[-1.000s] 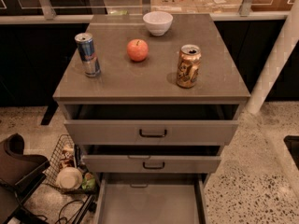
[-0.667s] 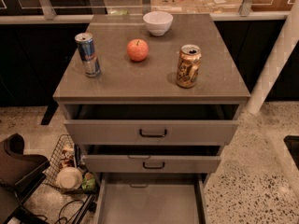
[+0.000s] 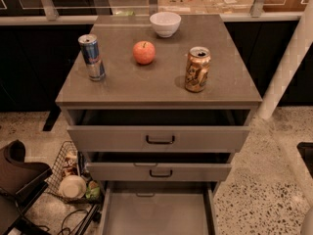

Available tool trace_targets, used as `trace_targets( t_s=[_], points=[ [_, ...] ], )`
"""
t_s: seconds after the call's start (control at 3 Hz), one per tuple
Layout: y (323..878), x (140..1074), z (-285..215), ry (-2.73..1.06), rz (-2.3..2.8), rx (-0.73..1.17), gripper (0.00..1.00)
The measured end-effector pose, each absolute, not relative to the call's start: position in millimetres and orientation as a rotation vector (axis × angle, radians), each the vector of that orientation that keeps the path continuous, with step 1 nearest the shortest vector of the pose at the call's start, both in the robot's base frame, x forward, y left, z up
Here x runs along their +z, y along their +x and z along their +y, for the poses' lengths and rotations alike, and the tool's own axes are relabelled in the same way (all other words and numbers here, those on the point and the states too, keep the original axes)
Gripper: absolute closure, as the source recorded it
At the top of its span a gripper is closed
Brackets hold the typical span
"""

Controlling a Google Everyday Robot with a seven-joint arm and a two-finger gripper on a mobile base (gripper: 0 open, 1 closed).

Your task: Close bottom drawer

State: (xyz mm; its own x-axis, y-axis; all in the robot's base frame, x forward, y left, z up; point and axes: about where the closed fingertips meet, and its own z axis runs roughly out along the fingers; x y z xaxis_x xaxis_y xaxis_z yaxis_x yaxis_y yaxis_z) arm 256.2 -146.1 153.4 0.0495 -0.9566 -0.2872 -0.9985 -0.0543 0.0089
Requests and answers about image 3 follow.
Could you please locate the grey bottom drawer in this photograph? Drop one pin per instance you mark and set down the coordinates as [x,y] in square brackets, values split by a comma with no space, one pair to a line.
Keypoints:
[158,208]

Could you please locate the grey drawer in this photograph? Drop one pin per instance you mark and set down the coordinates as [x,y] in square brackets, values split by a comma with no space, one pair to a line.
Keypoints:
[158,208]
[175,167]
[182,131]

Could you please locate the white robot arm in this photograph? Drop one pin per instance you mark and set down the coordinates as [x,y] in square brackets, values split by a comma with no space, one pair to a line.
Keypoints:
[307,225]

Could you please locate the grey drawer cabinet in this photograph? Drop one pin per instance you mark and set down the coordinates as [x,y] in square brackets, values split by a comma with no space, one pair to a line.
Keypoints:
[160,85]

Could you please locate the grey top drawer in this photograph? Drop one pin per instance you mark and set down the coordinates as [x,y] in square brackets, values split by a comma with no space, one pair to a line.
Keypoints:
[182,131]

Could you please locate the grey middle drawer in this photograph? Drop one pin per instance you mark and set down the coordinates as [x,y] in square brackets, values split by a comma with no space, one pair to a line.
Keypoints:
[175,167]

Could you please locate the red apple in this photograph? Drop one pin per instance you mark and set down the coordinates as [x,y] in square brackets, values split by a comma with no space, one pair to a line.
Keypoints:
[144,52]

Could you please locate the gold soda can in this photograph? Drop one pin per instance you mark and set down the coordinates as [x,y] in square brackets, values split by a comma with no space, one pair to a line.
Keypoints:
[197,69]

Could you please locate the white ceramic bowl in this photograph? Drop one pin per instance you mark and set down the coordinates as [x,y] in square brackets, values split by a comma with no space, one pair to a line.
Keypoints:
[165,24]

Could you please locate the blue silver energy drink can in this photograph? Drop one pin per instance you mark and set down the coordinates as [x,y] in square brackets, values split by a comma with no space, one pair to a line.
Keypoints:
[90,51]

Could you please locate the brown snack bag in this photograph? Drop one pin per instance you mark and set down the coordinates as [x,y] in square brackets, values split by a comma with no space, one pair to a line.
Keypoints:
[70,165]

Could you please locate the green snack packet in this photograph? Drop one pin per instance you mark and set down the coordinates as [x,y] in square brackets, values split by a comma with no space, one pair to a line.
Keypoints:
[93,190]

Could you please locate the white bowl in basket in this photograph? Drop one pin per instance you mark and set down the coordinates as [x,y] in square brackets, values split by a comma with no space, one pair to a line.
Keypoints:
[73,187]

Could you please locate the black object at right edge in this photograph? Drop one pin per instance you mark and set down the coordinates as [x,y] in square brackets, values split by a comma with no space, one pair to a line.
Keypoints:
[305,150]

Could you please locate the black wire basket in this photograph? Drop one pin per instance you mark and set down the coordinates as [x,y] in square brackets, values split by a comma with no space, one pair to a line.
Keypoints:
[56,178]

